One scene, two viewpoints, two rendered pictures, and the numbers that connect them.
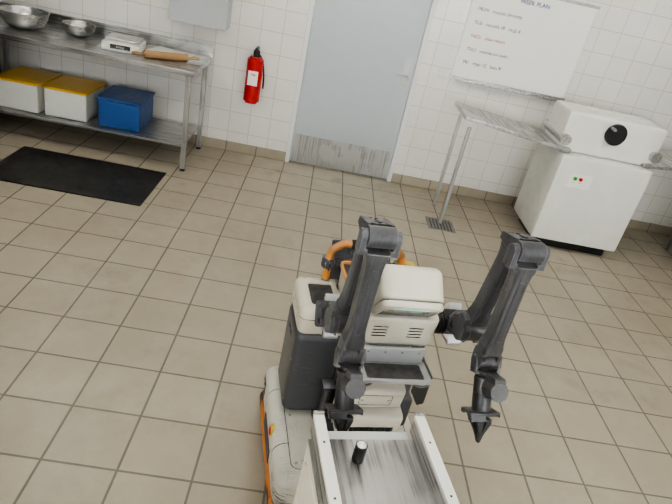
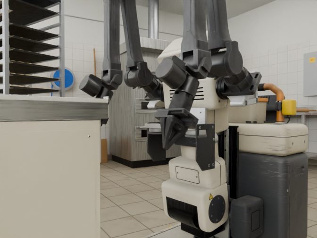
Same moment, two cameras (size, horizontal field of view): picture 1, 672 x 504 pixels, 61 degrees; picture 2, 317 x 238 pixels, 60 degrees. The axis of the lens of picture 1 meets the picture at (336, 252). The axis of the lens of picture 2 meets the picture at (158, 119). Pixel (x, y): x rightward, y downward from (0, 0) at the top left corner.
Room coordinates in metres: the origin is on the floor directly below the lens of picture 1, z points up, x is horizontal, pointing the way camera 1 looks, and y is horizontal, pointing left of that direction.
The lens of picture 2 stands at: (0.99, -1.17, 0.85)
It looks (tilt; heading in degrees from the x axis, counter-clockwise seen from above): 1 degrees down; 64
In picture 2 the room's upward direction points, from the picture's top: straight up
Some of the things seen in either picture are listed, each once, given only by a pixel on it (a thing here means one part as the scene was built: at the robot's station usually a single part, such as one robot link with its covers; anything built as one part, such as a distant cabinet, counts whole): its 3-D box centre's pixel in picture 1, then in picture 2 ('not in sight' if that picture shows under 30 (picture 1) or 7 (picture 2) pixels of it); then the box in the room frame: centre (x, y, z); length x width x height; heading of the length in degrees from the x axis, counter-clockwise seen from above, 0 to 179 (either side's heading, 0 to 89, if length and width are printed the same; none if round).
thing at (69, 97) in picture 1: (75, 98); not in sight; (4.84, 2.56, 0.36); 0.46 x 0.38 x 0.26; 5
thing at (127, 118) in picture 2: not in sight; (160, 106); (3.20, 3.29, 1.00); 1.56 x 1.20 x 2.01; 5
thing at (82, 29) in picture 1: (79, 29); not in sight; (4.94, 2.57, 0.93); 0.27 x 0.27 x 0.10
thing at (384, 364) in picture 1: (387, 374); (180, 136); (1.52, -0.26, 0.77); 0.28 x 0.16 x 0.22; 106
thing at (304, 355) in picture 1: (354, 344); (236, 170); (1.89, -0.16, 0.59); 0.55 x 0.34 x 0.83; 106
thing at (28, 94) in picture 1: (29, 89); not in sight; (4.81, 2.96, 0.36); 0.46 x 0.38 x 0.26; 3
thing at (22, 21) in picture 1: (24, 19); not in sight; (4.79, 2.96, 0.95); 0.39 x 0.39 x 0.14
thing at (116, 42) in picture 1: (124, 43); not in sight; (4.85, 2.13, 0.92); 0.32 x 0.30 x 0.09; 12
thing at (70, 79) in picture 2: not in sight; (62, 99); (1.57, 3.71, 1.10); 0.41 x 0.15 x 1.10; 5
